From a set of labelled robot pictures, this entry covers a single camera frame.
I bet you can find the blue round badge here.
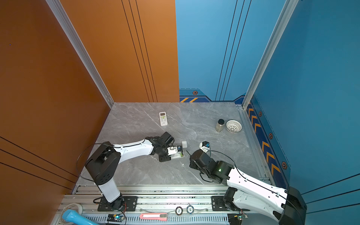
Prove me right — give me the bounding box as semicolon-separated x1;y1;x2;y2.
186;205;195;214

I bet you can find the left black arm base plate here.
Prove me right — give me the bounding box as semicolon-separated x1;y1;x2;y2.
93;196;138;212

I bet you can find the pink utility knife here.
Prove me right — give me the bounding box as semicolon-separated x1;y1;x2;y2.
140;213;167;221

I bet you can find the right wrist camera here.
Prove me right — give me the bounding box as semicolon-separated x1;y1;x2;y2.
199;141;211;153

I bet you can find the glass jar black lid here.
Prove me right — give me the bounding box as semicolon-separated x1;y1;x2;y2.
215;119;225;132

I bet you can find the blue cylinder handle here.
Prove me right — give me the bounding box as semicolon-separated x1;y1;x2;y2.
61;210;98;225

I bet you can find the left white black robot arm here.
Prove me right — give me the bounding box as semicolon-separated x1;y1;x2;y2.
85;132;179;211

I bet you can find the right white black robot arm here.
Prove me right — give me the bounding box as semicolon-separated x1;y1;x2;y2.
189;149;307;225

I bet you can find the small circuit board right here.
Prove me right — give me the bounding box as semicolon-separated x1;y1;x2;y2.
234;213;248;221

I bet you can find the black round badge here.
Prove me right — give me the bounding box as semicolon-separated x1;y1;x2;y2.
175;206;183;216

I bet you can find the white tape roll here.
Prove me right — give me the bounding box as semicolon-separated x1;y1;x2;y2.
61;203;83;216

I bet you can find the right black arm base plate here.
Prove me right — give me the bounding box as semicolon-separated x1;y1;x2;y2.
211;196;250;213

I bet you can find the white mesh basket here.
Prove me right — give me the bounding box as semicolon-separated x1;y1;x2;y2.
226;120;242;133

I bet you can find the green circuit board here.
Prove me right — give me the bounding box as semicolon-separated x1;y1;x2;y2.
106;214;126;224

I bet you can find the white remote control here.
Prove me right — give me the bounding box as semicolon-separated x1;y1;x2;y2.
159;112;168;127
167;145;184;160

